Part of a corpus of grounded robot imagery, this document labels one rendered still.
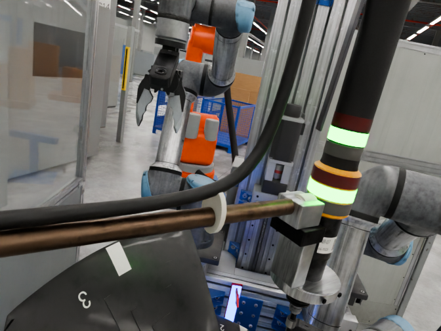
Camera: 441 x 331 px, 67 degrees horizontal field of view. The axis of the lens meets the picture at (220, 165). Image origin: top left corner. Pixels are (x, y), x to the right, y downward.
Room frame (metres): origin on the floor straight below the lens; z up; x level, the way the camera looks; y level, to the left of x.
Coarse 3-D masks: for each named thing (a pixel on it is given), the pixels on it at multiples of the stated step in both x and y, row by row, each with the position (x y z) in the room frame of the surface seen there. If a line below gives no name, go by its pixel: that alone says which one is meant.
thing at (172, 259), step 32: (96, 256) 0.29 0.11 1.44; (128, 256) 0.31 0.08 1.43; (160, 256) 0.34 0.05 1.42; (192, 256) 0.37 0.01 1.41; (64, 288) 0.26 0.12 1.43; (96, 288) 0.27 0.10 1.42; (128, 288) 0.29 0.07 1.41; (160, 288) 0.31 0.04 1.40; (192, 288) 0.34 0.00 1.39; (32, 320) 0.23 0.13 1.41; (64, 320) 0.24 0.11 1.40; (96, 320) 0.26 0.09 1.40; (128, 320) 0.27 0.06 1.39; (160, 320) 0.29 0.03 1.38; (192, 320) 0.31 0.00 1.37
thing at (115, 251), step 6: (114, 246) 0.31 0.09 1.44; (120, 246) 0.31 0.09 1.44; (108, 252) 0.30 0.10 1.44; (114, 252) 0.31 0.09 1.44; (120, 252) 0.31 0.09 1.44; (114, 258) 0.30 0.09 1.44; (120, 258) 0.31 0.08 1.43; (126, 258) 0.31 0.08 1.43; (114, 264) 0.30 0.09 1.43; (120, 264) 0.30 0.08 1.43; (126, 264) 0.31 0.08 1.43; (120, 270) 0.30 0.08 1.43; (126, 270) 0.30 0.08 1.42
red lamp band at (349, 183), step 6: (312, 168) 0.31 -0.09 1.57; (318, 168) 0.29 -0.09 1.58; (312, 174) 0.30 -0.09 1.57; (318, 174) 0.29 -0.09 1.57; (324, 174) 0.29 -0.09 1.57; (330, 174) 0.28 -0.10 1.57; (318, 180) 0.29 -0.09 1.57; (324, 180) 0.29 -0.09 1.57; (330, 180) 0.28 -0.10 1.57; (336, 180) 0.28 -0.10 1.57; (342, 180) 0.28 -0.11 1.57; (348, 180) 0.28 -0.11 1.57; (354, 180) 0.28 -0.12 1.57; (330, 186) 0.28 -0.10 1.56; (336, 186) 0.28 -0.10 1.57; (342, 186) 0.28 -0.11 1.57; (348, 186) 0.28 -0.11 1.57; (354, 186) 0.29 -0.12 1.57
